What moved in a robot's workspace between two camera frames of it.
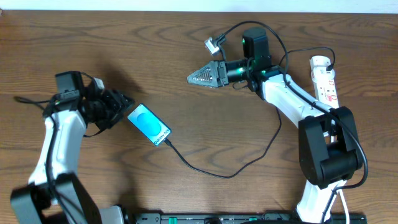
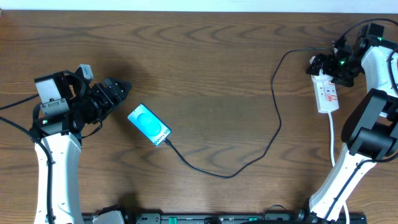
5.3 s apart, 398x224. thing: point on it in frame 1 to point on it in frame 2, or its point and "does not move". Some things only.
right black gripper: (212, 67) to (346, 81)
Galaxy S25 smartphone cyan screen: (149, 124) does not move
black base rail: (245, 218) does not move
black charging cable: (228, 177) does not move
